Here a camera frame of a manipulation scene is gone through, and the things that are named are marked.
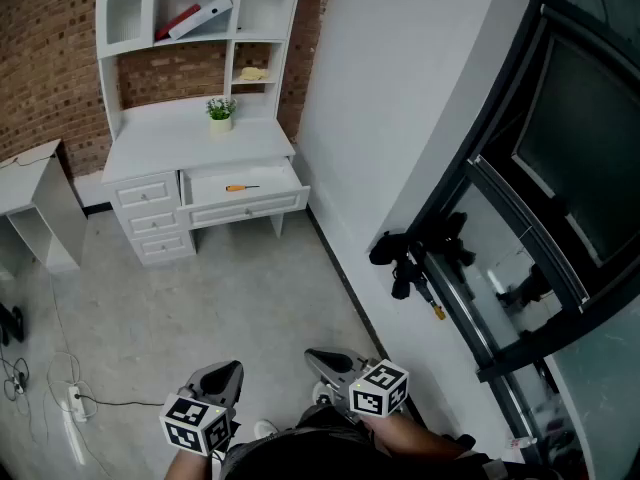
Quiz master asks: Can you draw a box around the red binder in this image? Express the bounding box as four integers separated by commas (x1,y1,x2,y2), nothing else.
154,3,202,42

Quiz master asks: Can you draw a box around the small black device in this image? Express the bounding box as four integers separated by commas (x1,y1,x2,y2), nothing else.
0,302,26,347

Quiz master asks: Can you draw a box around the glass cabinet door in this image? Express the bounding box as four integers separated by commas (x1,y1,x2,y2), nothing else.
102,0,156,49

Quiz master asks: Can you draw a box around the person's black clothing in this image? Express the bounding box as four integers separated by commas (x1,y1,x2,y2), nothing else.
217,406,556,480

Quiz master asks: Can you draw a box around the person's right forearm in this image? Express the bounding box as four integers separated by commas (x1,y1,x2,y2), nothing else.
358,410,481,464

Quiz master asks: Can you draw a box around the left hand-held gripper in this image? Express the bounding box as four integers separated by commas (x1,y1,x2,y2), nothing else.
158,360,245,457

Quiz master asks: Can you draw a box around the person's left forearm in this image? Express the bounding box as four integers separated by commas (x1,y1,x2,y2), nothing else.
164,448,216,480

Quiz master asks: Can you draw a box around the black power cable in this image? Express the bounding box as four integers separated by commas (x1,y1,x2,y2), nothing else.
77,392,167,408

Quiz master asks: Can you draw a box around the small white desk drawer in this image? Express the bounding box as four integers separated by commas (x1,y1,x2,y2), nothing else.
137,230,195,264
127,207,184,237
113,172,180,209

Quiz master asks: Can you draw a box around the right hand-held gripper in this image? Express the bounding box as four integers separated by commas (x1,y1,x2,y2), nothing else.
304,348,410,419

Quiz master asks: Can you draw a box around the white side shelf unit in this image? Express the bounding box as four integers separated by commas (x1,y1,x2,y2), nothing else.
0,139,89,274

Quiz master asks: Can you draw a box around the black tool with yellow tip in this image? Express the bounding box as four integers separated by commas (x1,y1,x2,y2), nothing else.
390,255,447,322

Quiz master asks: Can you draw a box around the white binder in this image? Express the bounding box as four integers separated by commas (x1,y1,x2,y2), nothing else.
168,0,234,40

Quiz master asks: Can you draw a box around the green plant in cream pot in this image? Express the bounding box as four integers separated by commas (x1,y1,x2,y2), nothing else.
205,96,238,135

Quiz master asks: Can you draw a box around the white power strip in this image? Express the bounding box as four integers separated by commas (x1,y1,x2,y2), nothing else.
67,385,89,423

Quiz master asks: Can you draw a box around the black pouch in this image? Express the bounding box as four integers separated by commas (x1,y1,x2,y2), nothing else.
368,231,419,268

